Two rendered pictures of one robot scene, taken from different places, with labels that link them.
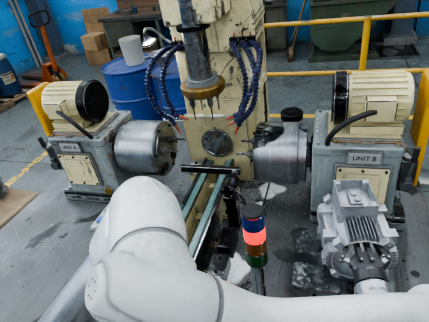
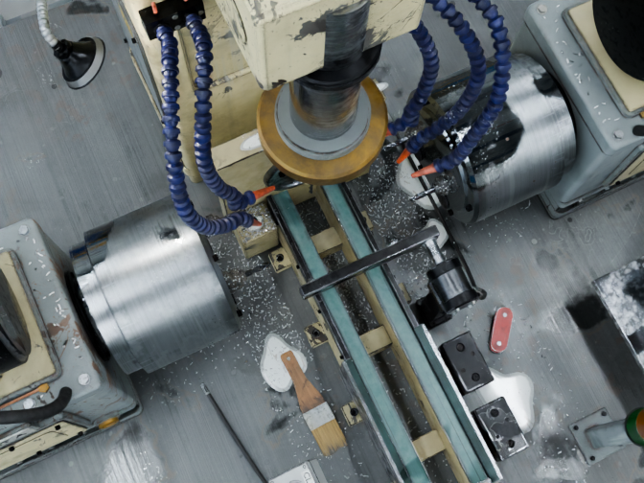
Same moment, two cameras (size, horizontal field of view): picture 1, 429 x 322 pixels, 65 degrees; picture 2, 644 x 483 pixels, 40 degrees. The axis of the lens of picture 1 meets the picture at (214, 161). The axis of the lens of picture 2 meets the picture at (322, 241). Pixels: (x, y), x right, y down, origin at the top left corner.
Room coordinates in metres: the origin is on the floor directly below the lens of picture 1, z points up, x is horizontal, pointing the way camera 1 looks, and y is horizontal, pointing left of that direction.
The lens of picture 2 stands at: (0.97, 0.38, 2.44)
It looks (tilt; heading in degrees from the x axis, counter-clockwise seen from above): 74 degrees down; 308
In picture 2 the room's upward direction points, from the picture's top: 6 degrees clockwise
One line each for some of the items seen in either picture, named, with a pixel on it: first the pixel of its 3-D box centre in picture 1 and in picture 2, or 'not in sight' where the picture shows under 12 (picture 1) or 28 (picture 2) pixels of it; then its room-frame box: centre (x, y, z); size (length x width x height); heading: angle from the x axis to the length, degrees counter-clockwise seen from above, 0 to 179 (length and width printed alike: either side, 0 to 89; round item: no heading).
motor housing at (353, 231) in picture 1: (353, 234); not in sight; (0.68, -0.37, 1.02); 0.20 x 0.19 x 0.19; 168
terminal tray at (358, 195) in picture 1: (353, 201); not in sight; (0.72, -0.38, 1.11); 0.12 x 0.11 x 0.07; 168
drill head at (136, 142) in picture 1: (138, 147); (130, 296); (1.38, 0.34, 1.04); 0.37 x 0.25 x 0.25; 69
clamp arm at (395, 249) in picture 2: (209, 169); (370, 263); (1.14, 0.02, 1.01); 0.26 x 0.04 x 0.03; 69
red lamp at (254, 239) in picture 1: (254, 230); not in sight; (0.64, -0.07, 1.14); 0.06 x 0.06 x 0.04
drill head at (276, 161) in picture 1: (287, 153); (500, 131); (1.13, -0.30, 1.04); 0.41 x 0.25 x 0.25; 69
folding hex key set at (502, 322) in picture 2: not in sight; (500, 330); (0.89, -0.10, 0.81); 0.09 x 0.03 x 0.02; 119
